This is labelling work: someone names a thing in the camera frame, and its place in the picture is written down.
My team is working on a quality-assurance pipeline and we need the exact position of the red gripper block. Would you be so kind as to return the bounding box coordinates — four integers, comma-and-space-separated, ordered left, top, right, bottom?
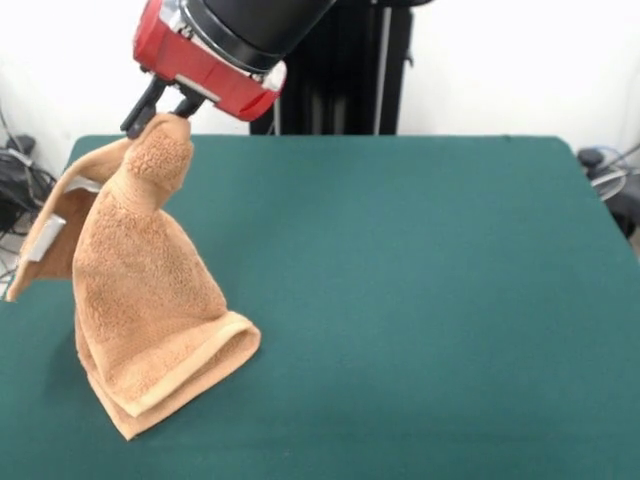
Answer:
119, 0, 289, 141

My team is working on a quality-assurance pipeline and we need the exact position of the black upright stand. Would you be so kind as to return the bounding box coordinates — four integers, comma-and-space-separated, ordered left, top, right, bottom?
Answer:
249, 0, 416, 136

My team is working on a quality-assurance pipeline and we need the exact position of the tangle of black cables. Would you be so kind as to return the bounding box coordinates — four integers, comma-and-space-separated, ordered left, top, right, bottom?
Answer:
0, 99, 59, 281
577, 144, 640, 241

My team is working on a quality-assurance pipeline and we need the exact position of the dark green table cloth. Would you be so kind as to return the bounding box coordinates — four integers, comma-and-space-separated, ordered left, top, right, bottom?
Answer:
0, 133, 640, 480

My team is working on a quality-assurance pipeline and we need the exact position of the orange terry towel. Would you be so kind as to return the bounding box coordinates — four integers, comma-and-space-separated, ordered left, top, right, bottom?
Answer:
4, 113, 264, 442

